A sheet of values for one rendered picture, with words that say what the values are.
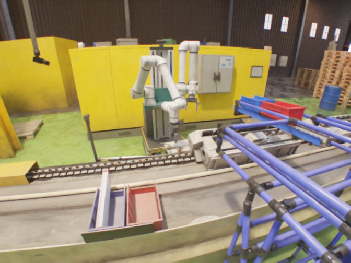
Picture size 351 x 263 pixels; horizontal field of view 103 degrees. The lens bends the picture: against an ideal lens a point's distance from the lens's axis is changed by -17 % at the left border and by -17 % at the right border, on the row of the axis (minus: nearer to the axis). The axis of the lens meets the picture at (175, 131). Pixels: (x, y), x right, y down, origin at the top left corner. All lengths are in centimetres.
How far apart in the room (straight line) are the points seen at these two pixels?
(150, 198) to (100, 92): 261
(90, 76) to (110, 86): 40
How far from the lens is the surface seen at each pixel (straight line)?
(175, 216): 116
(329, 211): 54
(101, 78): 343
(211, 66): 344
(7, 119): 426
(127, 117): 357
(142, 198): 127
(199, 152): 157
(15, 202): 168
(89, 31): 1291
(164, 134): 290
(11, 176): 182
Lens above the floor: 169
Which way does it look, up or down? 26 degrees down
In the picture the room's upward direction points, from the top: straight up
